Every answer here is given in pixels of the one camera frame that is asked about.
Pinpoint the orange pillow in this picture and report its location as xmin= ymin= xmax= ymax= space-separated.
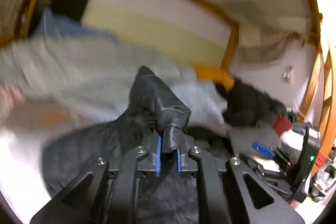
xmin=193 ymin=64 xmax=235 ymax=92

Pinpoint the black down puffer jacket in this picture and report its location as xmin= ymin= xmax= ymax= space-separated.
xmin=41 ymin=65 xmax=234 ymax=224

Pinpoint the wall hook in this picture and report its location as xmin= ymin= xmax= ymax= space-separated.
xmin=282 ymin=65 xmax=293 ymax=84

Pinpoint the grey-green floral duvet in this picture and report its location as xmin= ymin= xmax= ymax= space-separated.
xmin=1 ymin=36 xmax=227 ymax=124

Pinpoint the wooden bunk bed frame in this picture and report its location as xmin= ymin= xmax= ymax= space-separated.
xmin=1 ymin=0 xmax=335 ymax=173

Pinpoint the grey folded garment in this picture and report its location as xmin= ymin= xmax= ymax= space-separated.
xmin=227 ymin=126 xmax=281 ymax=159

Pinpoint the red object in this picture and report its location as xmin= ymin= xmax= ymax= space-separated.
xmin=272 ymin=116 xmax=293 ymax=137

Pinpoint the white printed bed sheet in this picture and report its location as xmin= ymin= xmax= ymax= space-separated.
xmin=0 ymin=87 xmax=106 ymax=223

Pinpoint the blue pillow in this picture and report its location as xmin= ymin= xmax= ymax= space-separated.
xmin=31 ymin=7 xmax=118 ymax=43

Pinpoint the black clothes pile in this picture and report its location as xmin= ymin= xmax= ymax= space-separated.
xmin=215 ymin=79 xmax=289 ymax=127

